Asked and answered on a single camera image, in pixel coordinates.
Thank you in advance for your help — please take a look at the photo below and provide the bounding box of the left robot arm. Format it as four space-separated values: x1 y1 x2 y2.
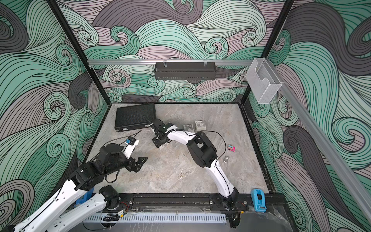
4 144 148 232

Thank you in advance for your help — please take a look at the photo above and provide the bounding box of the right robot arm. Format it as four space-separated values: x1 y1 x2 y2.
144 117 239 210

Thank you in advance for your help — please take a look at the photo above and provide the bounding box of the black ribbed briefcase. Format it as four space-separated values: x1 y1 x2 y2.
115 103 156 132

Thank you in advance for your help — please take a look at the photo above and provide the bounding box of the blue left clamp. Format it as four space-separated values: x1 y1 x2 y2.
75 188 94 206

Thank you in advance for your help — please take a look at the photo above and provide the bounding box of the blue clamp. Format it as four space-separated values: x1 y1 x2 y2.
75 188 94 206
251 188 267 213

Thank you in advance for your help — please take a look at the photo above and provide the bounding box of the pink small object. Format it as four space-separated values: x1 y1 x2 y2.
227 145 235 152

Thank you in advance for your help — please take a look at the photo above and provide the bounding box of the blue right clamp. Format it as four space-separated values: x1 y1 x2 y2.
251 188 267 213

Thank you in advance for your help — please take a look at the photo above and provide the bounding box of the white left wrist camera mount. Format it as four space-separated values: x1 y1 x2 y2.
123 136 139 159

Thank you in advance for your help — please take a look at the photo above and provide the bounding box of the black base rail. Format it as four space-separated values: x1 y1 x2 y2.
103 193 287 213

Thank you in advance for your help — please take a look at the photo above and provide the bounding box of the white slotted cable duct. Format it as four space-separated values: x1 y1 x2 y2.
82 213 227 224

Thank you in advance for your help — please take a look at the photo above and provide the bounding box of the black wall tray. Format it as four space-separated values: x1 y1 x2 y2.
154 61 217 81

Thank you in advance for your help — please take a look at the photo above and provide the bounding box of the clear acrylic wall holder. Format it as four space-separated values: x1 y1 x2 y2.
245 58 282 104

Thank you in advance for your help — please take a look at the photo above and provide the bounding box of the black corner frame post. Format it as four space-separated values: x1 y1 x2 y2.
46 0 112 107

